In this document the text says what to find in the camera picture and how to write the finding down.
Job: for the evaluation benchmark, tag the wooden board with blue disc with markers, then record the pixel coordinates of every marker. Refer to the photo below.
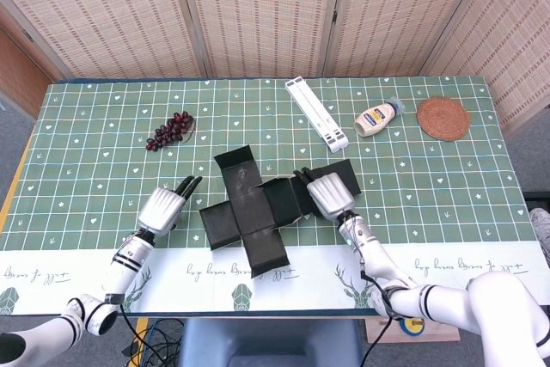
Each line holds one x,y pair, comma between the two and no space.
442,334

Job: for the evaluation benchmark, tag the woven bamboo folding screen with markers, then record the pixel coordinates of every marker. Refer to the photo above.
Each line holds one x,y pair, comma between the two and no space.
258,10

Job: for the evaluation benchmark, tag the grey sneaker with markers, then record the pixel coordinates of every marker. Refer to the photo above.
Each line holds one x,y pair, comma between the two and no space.
541,221

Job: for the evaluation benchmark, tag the green checked deer tablecloth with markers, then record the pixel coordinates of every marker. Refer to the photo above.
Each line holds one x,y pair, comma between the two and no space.
86,169

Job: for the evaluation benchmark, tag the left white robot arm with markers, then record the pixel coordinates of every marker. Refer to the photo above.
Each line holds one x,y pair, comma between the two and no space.
129,264

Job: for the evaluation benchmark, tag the cream mayonnaise squeeze bottle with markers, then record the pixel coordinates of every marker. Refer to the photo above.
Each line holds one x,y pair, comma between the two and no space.
374,120

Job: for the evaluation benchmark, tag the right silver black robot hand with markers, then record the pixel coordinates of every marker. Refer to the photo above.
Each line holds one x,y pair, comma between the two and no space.
331,197

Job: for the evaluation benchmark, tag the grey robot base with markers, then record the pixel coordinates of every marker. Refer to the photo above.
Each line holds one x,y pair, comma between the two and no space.
270,341

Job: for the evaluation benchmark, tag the round brown woven coaster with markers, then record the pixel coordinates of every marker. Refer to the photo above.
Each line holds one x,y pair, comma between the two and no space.
442,118

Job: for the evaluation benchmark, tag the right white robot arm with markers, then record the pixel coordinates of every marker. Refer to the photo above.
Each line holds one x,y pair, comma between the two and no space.
429,298

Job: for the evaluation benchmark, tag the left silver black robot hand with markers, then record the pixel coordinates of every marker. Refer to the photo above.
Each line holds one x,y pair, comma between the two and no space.
159,212

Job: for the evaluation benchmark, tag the white folding stand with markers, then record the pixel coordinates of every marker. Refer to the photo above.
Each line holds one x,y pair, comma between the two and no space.
313,111

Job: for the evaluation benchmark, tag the black cardboard box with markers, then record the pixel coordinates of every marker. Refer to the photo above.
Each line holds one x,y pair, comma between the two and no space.
253,203

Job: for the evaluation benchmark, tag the dark red grape bunch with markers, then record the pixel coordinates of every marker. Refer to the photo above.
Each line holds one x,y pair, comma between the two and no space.
169,130

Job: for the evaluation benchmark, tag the brown wooden door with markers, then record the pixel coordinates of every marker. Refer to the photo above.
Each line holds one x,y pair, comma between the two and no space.
17,79

